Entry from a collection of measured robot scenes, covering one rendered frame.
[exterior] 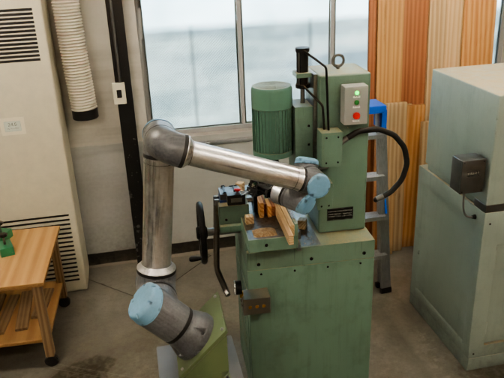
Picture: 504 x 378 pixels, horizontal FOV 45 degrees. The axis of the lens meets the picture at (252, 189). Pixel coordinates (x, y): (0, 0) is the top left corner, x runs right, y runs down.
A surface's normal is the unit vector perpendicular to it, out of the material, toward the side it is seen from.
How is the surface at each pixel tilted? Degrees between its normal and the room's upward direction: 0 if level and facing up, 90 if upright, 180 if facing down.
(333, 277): 90
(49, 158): 90
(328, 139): 90
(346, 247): 90
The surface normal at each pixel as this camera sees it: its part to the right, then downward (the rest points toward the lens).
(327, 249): 0.15, 0.38
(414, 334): -0.04, -0.92
